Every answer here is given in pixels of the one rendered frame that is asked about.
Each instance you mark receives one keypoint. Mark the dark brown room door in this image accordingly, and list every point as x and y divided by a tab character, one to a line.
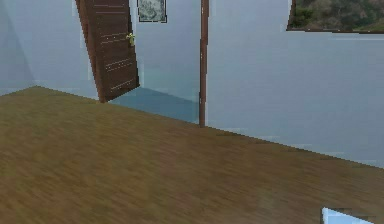
111	50

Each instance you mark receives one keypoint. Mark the brown door frame post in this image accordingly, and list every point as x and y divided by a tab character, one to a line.
203	63

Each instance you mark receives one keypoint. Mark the grey framed wall picture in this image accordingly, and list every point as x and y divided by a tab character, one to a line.
152	10

